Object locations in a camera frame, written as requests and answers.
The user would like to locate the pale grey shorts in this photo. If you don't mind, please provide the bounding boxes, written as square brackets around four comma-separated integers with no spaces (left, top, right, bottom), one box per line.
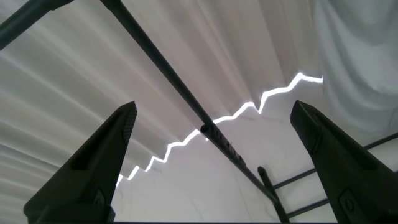
[313,0,398,147]

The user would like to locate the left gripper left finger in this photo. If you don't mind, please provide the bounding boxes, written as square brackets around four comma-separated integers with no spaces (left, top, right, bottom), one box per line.
[23,100,138,224]

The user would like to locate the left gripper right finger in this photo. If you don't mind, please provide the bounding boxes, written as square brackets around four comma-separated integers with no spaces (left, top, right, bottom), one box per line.
[290,100,398,224]

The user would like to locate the black clothes rack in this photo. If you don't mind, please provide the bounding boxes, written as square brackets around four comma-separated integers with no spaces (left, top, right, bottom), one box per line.
[0,0,398,223]

